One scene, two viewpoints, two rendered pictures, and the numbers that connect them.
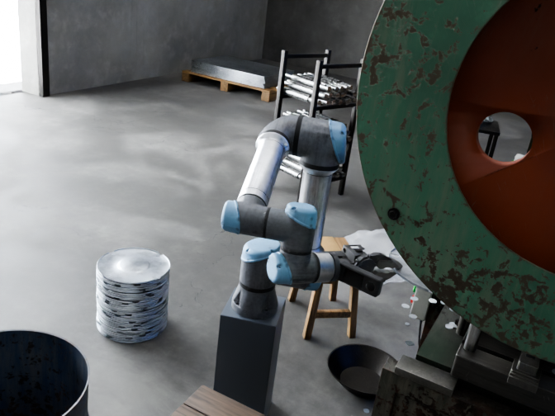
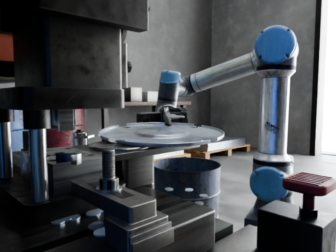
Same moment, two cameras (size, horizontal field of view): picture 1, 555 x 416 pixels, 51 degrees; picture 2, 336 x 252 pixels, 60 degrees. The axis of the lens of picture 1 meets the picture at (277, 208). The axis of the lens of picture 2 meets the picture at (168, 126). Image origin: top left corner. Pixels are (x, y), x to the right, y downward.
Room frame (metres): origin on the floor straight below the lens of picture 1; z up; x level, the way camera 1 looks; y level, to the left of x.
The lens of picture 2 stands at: (1.62, -1.09, 0.87)
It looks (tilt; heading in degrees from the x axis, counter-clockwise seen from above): 5 degrees down; 110
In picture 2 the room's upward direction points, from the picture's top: straight up
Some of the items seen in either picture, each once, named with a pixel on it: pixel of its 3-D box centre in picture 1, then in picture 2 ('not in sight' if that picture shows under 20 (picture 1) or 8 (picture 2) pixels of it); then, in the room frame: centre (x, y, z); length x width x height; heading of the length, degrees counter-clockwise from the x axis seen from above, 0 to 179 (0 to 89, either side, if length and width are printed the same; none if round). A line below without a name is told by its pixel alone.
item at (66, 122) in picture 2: not in sight; (63, 118); (1.28, -0.68, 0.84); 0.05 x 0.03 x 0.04; 154
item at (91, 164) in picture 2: not in sight; (61, 166); (1.28, -0.68, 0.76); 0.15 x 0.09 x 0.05; 154
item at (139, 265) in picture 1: (134, 264); not in sight; (2.07, 0.55, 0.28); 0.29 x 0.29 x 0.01
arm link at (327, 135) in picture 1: (311, 208); (273, 115); (1.62, -0.10, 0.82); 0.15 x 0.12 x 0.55; 84
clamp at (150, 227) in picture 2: not in sight; (112, 189); (1.43, -0.76, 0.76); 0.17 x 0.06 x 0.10; 154
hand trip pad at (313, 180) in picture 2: not in sight; (308, 203); (1.67, -0.63, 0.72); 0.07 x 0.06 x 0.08; 64
